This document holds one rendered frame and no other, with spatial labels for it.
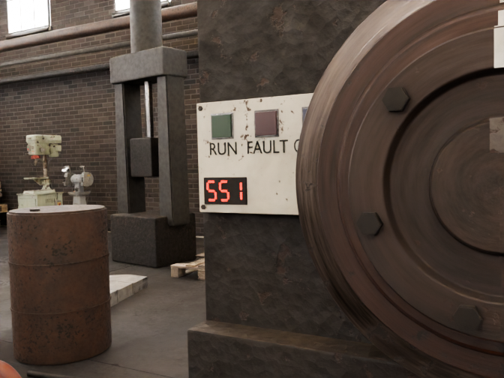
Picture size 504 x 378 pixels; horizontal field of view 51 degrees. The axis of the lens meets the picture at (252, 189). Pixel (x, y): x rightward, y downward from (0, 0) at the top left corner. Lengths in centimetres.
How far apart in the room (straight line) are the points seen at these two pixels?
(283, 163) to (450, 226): 36
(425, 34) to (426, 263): 23
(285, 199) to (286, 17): 28
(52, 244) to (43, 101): 736
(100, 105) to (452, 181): 901
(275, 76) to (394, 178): 36
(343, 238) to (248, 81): 35
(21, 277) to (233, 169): 261
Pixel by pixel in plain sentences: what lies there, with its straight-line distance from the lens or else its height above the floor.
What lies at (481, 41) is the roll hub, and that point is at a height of 124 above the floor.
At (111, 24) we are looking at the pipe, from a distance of 840.
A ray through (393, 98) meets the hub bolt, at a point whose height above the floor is 120.
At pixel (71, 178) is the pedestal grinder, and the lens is 931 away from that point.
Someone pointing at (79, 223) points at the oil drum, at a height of 81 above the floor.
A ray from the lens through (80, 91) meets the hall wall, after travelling 977.
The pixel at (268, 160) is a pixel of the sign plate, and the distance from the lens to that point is 82.
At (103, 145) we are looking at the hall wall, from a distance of 934.
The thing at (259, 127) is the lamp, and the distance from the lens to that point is 82.
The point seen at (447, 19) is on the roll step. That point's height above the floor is 128.
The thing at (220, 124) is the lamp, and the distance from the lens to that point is 86.
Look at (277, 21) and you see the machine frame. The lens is 86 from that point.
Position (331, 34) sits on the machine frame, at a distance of 82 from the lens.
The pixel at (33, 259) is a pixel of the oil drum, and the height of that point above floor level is 61.
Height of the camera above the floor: 114
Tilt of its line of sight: 3 degrees down
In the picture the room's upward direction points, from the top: 1 degrees counter-clockwise
